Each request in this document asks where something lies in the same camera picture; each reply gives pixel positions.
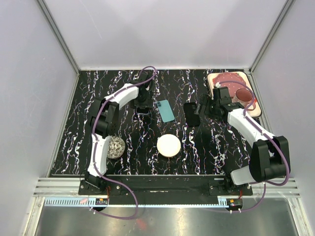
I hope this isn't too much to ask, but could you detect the phone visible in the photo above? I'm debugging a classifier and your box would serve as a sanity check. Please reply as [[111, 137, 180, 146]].
[[183, 102, 200, 127]]

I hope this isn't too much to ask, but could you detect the teal smartphone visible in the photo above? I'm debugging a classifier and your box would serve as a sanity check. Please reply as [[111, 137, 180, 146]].
[[156, 100, 175, 123]]

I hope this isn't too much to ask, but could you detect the blue smartphone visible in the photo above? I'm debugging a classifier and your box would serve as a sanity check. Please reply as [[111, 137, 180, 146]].
[[136, 108, 151, 116]]

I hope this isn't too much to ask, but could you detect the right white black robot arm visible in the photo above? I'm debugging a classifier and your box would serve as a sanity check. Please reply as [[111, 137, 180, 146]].
[[195, 87, 290, 195]]

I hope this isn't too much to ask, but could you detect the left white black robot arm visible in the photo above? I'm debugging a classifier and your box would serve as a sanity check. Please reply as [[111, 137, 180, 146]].
[[84, 71, 154, 195]]

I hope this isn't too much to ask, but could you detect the pink polka dot plate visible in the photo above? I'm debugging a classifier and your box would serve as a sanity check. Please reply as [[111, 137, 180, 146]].
[[212, 72, 246, 96]]

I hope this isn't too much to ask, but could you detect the pink ghost pattern mug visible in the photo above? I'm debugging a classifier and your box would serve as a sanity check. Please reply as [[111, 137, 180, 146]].
[[232, 88, 253, 108]]

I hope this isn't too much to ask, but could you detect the strawberry print cream tray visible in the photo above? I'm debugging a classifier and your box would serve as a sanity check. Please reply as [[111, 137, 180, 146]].
[[207, 71, 262, 119]]

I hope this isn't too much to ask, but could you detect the white round lid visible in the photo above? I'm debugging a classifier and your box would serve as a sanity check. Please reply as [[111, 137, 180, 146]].
[[157, 134, 181, 158]]

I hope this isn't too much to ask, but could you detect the leaf patterned round bowl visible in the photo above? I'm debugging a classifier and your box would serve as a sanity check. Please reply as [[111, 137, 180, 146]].
[[107, 136, 126, 159]]

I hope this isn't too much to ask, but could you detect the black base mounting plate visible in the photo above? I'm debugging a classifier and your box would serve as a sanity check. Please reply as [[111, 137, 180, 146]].
[[78, 175, 253, 196]]

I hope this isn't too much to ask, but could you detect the right small controller board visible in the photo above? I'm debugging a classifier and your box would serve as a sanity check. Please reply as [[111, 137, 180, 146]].
[[227, 199, 243, 208]]

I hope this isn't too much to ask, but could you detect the small controller board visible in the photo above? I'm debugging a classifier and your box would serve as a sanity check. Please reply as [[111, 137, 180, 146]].
[[95, 197, 109, 206], [227, 199, 243, 208]]

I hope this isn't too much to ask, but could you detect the left small controller board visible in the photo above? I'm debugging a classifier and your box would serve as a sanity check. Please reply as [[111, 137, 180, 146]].
[[95, 197, 109, 206]]

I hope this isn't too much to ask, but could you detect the aluminium frame rail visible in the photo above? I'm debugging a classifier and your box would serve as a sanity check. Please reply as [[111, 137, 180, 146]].
[[33, 177, 300, 198]]

